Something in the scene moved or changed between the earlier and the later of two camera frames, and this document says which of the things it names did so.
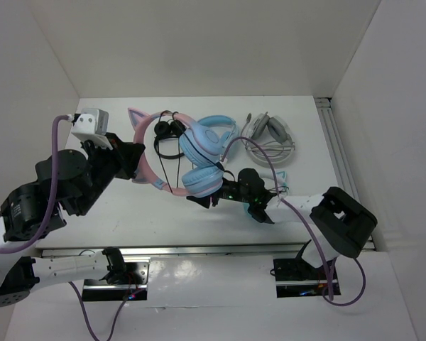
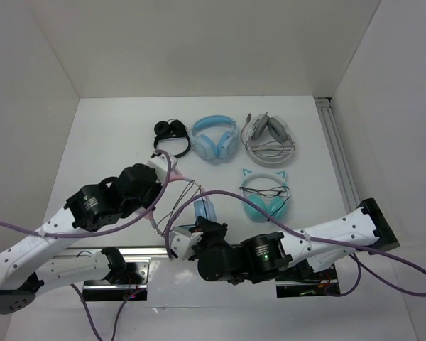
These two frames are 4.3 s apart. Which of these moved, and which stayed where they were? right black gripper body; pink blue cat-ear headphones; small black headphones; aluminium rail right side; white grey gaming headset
Moved: right black gripper body; pink blue cat-ear headphones
Stayed: white grey gaming headset; aluminium rail right side; small black headphones
